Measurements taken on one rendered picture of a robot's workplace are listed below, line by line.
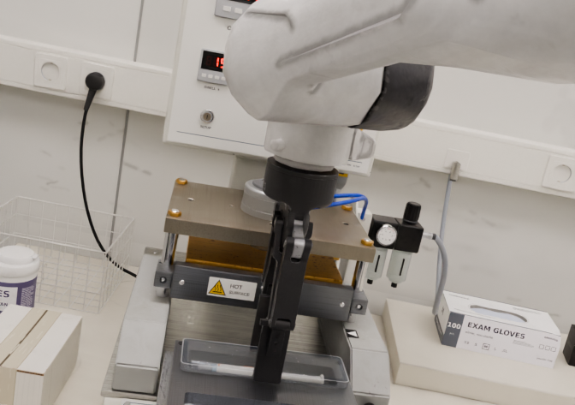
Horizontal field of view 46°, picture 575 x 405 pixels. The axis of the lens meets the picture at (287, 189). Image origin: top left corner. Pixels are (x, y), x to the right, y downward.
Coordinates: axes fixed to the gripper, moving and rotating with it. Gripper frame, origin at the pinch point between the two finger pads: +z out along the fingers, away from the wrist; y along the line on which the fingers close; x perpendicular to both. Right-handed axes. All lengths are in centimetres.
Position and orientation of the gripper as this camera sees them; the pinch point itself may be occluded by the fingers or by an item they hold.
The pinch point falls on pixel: (269, 340)
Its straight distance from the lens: 76.4
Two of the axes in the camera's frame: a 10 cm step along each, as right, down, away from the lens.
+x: 9.8, 1.5, 1.4
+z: -1.8, 9.5, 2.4
